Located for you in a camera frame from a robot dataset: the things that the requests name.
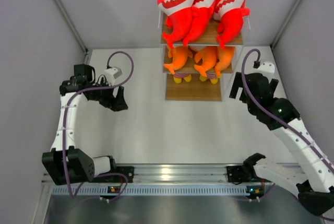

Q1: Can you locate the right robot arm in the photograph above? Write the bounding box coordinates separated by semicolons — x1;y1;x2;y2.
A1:
230;72;333;216

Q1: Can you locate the red shark plush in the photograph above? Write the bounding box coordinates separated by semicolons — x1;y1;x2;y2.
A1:
157;0;194;49
213;0;250;49
182;0;216;46

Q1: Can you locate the orange shark plush on shelf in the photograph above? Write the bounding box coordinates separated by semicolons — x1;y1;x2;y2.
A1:
163;46;193;75

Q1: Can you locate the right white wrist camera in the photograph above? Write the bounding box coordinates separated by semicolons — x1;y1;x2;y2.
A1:
253;60;276;76

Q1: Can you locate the white wire wooden shelf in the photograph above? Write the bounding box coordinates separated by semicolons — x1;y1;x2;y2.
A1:
161;16;243;101

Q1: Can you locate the yellow striped plush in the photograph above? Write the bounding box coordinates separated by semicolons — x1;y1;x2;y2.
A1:
199;75;219;85
173;73;192;84

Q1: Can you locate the purple cable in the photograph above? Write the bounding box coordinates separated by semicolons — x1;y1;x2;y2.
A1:
62;51;135;201
241;48;334;222

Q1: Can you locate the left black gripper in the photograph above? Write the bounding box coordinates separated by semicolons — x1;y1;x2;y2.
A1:
88;77;127;112

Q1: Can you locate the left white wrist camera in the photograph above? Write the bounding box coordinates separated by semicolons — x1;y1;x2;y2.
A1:
103;67;122;86

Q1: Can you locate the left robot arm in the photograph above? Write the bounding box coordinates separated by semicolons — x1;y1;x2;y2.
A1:
42;64;128;185

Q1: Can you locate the orange shark plush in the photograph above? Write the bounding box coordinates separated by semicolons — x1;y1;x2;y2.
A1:
214;46;235;78
194;46;218;77
163;46;193;75

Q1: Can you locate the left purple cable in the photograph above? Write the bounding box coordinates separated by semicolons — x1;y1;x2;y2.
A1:
62;51;135;201

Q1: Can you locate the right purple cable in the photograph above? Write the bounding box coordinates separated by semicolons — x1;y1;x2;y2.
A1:
241;48;334;222

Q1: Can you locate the yellow striped plush right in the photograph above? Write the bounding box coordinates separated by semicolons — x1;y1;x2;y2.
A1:
199;75;219;85

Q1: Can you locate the grey slotted cable duct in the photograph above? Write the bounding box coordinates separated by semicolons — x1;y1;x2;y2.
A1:
51;184;264;196

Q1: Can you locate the yellow striped plush left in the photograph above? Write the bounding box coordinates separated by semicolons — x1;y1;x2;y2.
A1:
173;73;192;84

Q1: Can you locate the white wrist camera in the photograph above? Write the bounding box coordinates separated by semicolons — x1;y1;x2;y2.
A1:
103;67;122;86
253;60;276;76

